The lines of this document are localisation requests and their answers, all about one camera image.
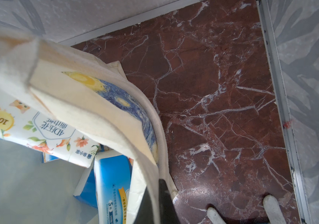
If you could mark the canvas bag with blue painting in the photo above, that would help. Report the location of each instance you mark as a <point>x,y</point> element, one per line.
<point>67,84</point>

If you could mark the blue tissue pack front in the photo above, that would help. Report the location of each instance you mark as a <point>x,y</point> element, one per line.
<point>106,185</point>

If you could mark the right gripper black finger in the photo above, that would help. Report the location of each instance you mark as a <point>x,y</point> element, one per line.
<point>166,209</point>

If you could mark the orange blue tissue pack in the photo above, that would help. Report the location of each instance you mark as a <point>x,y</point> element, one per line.
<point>22,124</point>

